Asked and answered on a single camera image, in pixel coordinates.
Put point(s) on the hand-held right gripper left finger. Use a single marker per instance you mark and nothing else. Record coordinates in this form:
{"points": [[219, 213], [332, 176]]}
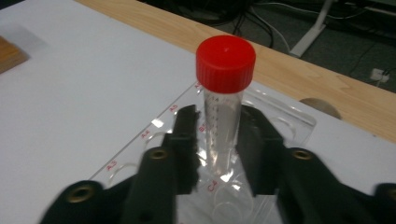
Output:
{"points": [[162, 180]]}

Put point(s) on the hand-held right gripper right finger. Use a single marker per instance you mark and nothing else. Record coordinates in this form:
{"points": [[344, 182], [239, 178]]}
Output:
{"points": [[289, 180]]}

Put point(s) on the clear plastic test tube rack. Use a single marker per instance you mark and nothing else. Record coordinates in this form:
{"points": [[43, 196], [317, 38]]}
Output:
{"points": [[275, 107]]}

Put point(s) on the red capped test tube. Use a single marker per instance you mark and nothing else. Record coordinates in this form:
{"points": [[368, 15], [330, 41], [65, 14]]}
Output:
{"points": [[225, 62]]}

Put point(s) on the wooden test tube rack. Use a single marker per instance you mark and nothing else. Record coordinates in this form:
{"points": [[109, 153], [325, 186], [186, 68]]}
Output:
{"points": [[9, 56]]}

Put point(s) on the white board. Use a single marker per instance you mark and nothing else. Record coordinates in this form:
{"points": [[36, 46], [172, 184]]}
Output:
{"points": [[77, 93]]}

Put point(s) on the white plug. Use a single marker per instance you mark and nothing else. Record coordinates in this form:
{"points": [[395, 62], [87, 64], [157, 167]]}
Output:
{"points": [[379, 75]]}

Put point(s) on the grey metal stand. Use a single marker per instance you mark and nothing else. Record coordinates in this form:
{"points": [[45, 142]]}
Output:
{"points": [[308, 37]]}

